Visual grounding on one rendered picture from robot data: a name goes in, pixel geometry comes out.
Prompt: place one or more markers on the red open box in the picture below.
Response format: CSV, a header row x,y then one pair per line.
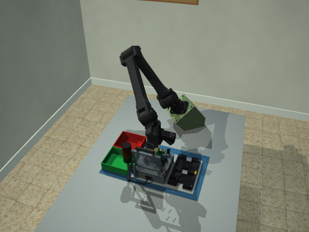
x,y
134,139

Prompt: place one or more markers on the green bin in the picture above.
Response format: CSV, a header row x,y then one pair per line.
x,y
113,161

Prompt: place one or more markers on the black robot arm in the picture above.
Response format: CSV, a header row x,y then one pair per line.
x,y
134,60

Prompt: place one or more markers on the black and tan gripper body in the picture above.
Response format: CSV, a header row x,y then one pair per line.
x,y
152,146

